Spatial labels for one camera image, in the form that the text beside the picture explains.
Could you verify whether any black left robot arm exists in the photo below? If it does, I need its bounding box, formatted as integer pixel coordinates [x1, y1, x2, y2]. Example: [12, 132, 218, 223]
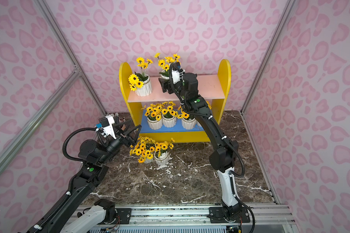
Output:
[28, 117, 142, 233]

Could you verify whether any shelf sunflower pot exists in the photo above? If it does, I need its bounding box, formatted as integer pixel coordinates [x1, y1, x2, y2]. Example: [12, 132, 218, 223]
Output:
[129, 136, 156, 164]
[161, 101, 178, 128]
[154, 52, 181, 80]
[178, 106, 196, 130]
[142, 103, 163, 130]
[154, 141, 174, 168]
[196, 100, 212, 129]
[128, 57, 153, 97]

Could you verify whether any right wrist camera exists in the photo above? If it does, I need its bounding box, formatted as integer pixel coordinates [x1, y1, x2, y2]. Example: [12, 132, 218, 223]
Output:
[170, 62, 185, 84]

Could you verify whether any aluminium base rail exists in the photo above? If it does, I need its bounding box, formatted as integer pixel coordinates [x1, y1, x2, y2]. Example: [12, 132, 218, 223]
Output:
[58, 203, 298, 233]

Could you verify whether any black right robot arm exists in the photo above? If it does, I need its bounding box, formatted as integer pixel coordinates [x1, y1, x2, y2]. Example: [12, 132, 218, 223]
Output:
[158, 73, 251, 222]

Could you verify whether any pink pen holder cup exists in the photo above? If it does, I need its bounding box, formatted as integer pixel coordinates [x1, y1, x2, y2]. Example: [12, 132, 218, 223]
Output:
[107, 113, 125, 124]

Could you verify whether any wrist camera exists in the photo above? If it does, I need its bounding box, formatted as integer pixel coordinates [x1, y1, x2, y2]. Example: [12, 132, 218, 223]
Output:
[170, 62, 185, 84]
[95, 115, 116, 139]

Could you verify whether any yellow two-tier shelf unit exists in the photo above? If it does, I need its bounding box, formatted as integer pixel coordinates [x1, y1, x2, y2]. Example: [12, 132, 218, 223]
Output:
[119, 59, 231, 143]

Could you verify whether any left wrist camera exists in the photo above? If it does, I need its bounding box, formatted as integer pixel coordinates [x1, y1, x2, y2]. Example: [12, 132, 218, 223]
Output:
[95, 115, 116, 139]

